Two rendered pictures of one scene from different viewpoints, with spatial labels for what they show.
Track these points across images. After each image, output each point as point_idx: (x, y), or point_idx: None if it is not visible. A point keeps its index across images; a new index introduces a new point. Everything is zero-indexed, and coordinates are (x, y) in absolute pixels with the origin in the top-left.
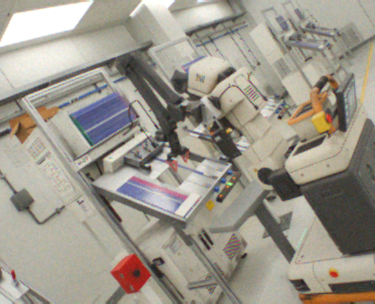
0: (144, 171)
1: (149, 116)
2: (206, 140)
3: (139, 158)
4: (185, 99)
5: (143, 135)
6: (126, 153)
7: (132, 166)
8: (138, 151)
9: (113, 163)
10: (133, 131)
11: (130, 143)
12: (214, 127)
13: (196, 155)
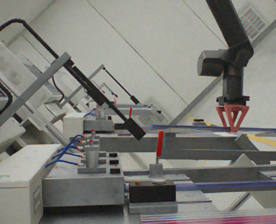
0: (156, 209)
1: (66, 65)
2: (195, 158)
3: (112, 172)
4: (49, 121)
5: (40, 147)
6: (44, 170)
7: (90, 213)
8: (97, 147)
9: (31, 189)
10: (11, 131)
11: (26, 156)
12: (233, 93)
13: (225, 170)
